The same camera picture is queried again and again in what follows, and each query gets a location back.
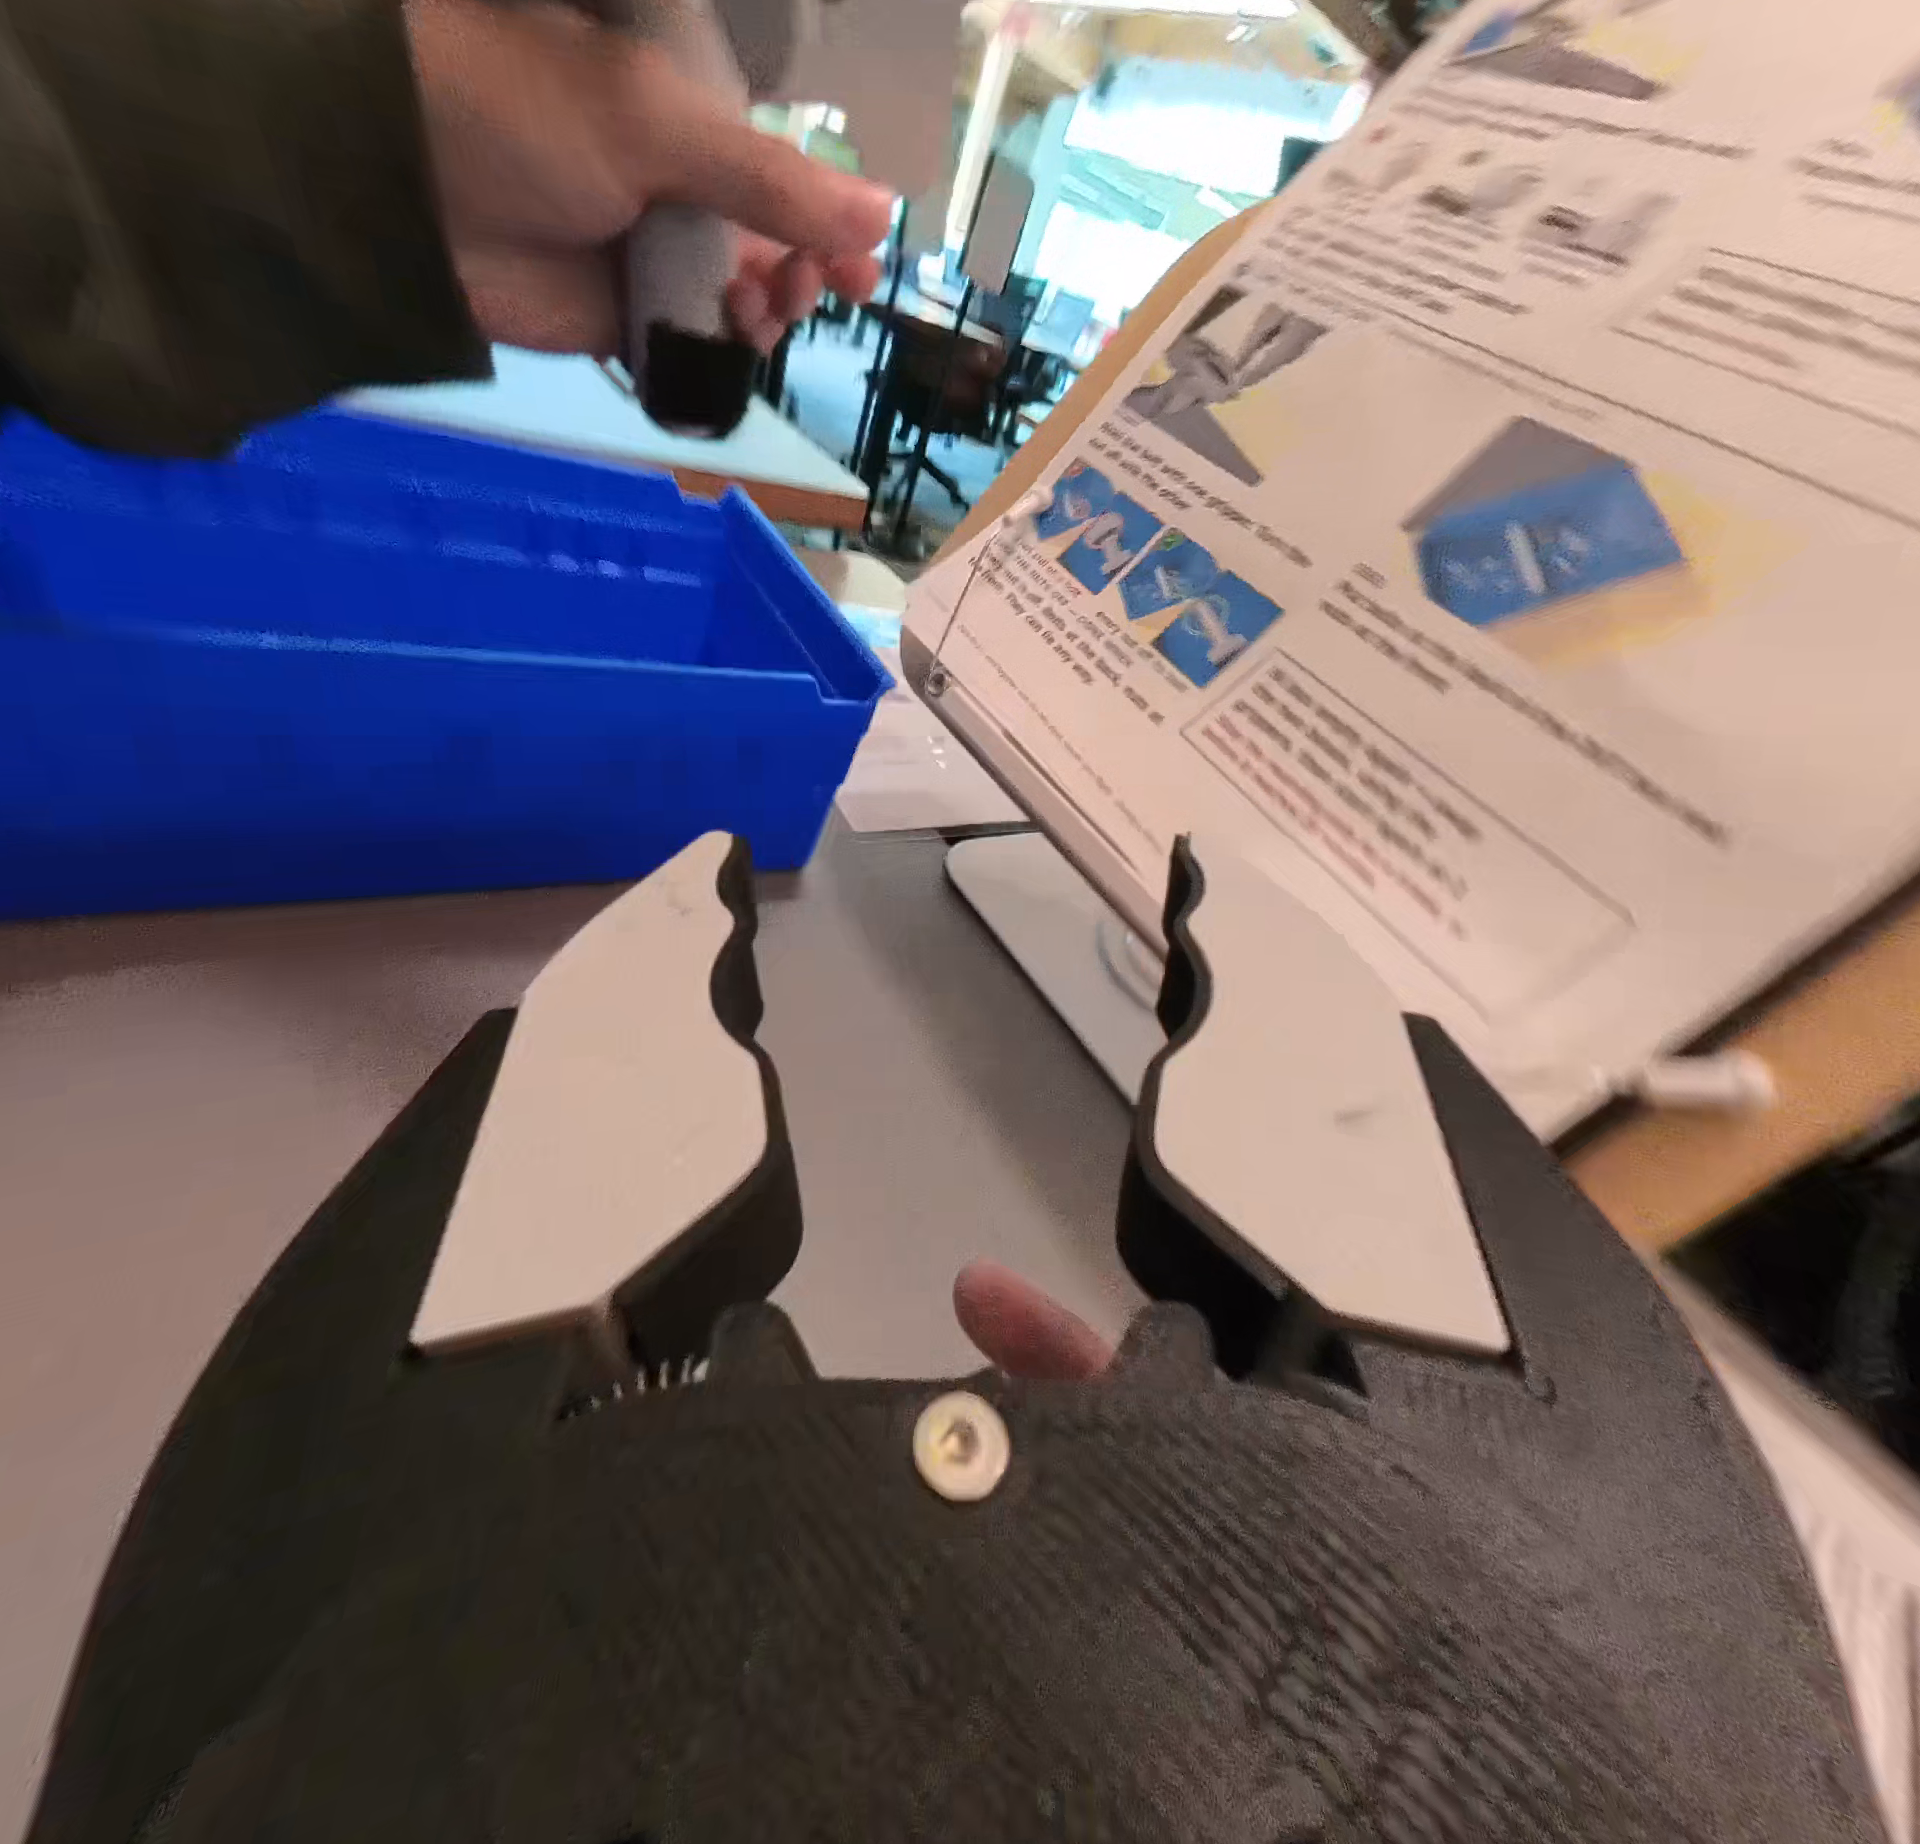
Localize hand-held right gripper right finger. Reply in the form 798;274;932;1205
1116;831;1514;1387

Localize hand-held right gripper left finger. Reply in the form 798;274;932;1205
409;827;804;1354

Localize blue plastic bin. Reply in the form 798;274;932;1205
0;406;894;923

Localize person's left forearm dark sleeve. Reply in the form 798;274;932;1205
0;0;498;457

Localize grey desk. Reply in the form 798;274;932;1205
0;807;1188;1844

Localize person's left hand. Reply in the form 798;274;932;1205
402;0;902;362

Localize person's right hand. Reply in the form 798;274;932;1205
952;1262;1121;1381

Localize white background table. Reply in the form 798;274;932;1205
337;344;877;534

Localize black background chair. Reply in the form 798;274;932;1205
855;275;1052;526

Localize standing whiteboard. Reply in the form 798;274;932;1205
960;152;1041;297

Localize silver document stand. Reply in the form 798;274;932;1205
897;628;1188;1112

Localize white clip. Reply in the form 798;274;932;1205
1596;1052;1781;1114

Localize small white paper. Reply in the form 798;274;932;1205
832;691;1030;837

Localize printed instruction sheet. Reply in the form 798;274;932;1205
907;0;1920;1141

